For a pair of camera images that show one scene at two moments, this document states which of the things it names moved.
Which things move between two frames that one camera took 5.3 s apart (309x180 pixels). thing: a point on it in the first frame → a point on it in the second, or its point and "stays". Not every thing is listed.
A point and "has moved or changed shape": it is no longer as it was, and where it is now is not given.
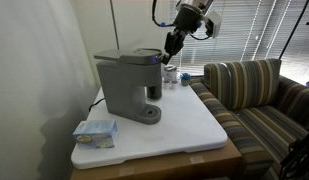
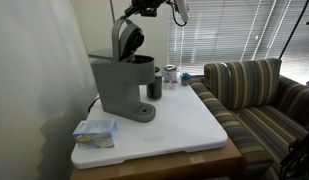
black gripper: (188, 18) → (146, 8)
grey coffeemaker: (125, 73) has moved or changed shape
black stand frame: (298, 164) stays
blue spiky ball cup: (185, 79) stays
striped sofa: (263, 114) stays
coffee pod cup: (166, 84) stays
